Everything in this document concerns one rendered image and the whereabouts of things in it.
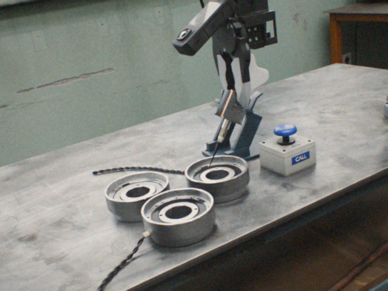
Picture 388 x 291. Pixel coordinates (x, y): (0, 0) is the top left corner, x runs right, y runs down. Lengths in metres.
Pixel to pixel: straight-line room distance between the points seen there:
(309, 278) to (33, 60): 1.66
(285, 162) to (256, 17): 0.24
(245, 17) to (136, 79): 1.71
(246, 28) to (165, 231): 0.34
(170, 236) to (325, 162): 0.34
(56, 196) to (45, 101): 1.43
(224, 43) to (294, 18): 2.19
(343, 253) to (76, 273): 0.59
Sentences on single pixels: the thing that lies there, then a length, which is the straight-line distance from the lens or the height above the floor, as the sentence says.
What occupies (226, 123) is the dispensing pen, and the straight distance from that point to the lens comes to 0.79.
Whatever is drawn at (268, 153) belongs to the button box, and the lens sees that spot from 0.82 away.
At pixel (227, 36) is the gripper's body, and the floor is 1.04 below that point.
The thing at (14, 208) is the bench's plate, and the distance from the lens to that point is 0.90.
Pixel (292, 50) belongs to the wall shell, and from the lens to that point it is 2.95.
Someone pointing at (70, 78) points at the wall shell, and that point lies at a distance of 2.31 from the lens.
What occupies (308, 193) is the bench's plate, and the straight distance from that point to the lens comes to 0.75.
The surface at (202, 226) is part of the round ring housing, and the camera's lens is 0.64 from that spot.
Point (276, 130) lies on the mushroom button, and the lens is 0.81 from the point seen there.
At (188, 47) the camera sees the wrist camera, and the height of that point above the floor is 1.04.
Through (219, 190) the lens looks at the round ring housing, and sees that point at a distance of 0.72.
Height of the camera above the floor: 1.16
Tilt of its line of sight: 21 degrees down
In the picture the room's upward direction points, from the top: 9 degrees counter-clockwise
